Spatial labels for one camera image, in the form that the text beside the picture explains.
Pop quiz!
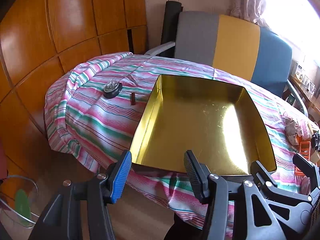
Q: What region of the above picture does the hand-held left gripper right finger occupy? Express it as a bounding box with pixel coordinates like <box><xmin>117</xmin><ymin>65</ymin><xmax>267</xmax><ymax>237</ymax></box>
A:
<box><xmin>184</xmin><ymin>150</ymin><xmax>288</xmax><ymax>240</ymax></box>

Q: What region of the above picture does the black round clear-topped object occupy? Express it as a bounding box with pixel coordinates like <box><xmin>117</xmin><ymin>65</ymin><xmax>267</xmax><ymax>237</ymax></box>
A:
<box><xmin>103</xmin><ymin>80</ymin><xmax>123</xmax><ymax>99</ymax></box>

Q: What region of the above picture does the wooden desk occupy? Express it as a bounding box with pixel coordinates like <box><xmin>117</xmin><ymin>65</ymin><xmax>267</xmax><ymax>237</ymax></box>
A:
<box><xmin>289</xmin><ymin>76</ymin><xmax>320</xmax><ymax>120</ymax></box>

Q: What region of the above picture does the wooden wardrobe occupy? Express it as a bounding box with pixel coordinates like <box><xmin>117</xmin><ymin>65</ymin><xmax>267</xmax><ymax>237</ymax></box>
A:
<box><xmin>0</xmin><ymin>0</ymin><xmax>148</xmax><ymax>205</ymax></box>

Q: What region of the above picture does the pink green striped tablecloth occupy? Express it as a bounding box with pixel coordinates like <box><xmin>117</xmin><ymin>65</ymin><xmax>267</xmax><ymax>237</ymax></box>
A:
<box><xmin>44</xmin><ymin>51</ymin><xmax>320</xmax><ymax>238</ymax></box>

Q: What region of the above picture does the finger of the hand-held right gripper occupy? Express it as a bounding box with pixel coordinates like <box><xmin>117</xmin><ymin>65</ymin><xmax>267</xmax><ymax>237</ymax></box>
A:
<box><xmin>292</xmin><ymin>152</ymin><xmax>320</xmax><ymax>193</ymax></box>
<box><xmin>250</xmin><ymin>160</ymin><xmax>313</xmax><ymax>232</ymax></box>

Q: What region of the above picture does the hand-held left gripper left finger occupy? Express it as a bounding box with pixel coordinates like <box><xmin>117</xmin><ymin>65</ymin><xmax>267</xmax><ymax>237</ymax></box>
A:
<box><xmin>28</xmin><ymin>150</ymin><xmax>132</xmax><ymax>240</ymax></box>

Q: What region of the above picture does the grey yellow blue chair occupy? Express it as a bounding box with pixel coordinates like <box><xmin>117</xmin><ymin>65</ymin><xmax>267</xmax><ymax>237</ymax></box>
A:
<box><xmin>144</xmin><ymin>10</ymin><xmax>309</xmax><ymax>117</ymax></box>

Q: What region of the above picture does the window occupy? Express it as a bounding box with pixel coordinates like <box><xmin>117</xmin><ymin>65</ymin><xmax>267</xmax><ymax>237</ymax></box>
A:
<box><xmin>262</xmin><ymin>0</ymin><xmax>320</xmax><ymax>53</ymax></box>

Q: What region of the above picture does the silver orange snack bag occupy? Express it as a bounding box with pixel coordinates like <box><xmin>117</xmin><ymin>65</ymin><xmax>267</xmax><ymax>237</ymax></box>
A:
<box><xmin>282</xmin><ymin>114</ymin><xmax>313</xmax><ymax>145</ymax></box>

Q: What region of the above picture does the floral curtain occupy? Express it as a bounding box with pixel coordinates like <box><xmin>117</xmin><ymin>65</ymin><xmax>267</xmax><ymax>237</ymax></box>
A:
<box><xmin>226</xmin><ymin>0</ymin><xmax>272</xmax><ymax>28</ymax></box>

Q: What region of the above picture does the clear tub with green label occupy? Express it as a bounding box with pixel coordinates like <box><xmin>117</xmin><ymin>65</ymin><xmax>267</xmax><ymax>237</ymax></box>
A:
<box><xmin>0</xmin><ymin>175</ymin><xmax>40</xmax><ymax>228</ymax></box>

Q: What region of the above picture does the gold tin container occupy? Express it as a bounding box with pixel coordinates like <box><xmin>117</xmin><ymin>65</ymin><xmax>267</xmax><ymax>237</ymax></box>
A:
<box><xmin>129</xmin><ymin>74</ymin><xmax>277</xmax><ymax>180</ymax></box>

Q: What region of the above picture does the row of clear glass cups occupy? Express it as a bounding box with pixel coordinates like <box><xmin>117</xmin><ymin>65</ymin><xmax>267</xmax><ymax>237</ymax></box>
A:
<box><xmin>301</xmin><ymin>75</ymin><xmax>316</xmax><ymax>92</ymax></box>

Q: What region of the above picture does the white printed box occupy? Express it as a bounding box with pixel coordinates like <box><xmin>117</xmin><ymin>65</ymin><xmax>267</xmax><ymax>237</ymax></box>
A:
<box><xmin>294</xmin><ymin>61</ymin><xmax>307</xmax><ymax>80</ymax></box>

